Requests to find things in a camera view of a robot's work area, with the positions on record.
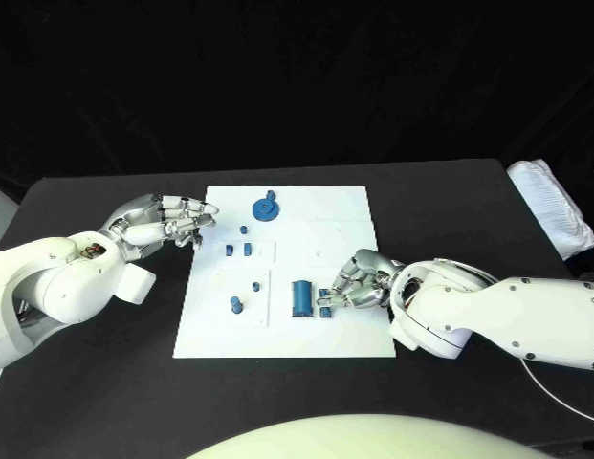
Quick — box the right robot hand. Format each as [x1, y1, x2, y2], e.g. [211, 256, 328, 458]
[315, 248, 408, 310]

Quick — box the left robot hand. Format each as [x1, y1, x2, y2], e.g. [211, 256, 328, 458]
[97, 193, 221, 262]

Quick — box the white task board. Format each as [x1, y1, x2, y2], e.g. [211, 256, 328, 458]
[172, 185, 397, 360]

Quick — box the long blue cylinder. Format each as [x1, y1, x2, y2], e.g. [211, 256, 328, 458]
[291, 279, 315, 318]

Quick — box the blue gear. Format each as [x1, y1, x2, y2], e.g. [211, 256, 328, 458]
[252, 198, 282, 222]

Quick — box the white folded cloth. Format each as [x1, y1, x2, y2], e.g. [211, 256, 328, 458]
[506, 159, 594, 261]

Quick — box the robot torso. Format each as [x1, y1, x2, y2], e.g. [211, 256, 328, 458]
[184, 413, 558, 459]

